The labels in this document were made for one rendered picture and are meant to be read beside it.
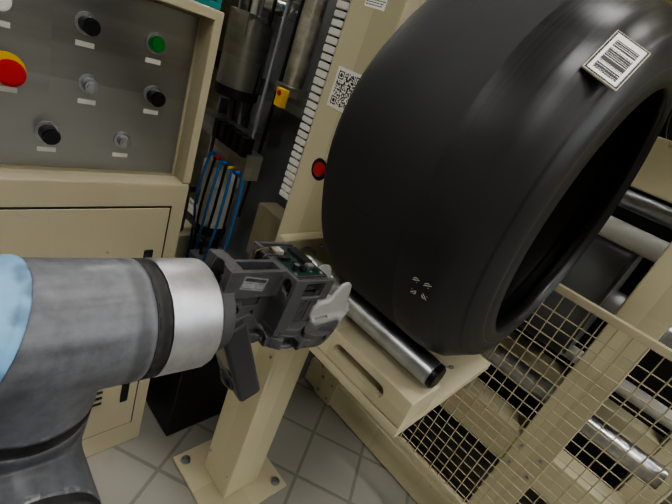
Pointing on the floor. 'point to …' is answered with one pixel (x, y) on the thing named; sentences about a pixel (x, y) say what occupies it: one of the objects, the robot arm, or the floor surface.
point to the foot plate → (193, 470)
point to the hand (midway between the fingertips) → (336, 309)
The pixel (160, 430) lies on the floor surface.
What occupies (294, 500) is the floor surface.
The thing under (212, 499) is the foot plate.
